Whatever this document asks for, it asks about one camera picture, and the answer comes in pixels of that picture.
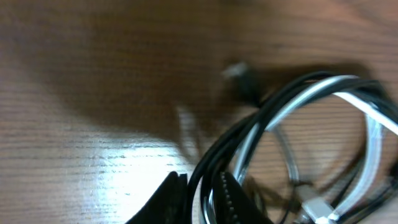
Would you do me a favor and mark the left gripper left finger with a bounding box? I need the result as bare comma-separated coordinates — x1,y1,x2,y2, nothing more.
126,171,188,224

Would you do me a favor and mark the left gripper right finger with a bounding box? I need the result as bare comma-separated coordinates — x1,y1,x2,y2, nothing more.
214,172,273,224

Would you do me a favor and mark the black USB cable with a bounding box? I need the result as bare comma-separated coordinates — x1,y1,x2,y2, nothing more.
185,62,398,224

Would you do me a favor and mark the white USB cable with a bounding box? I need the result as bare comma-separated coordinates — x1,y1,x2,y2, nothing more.
205,74,398,224

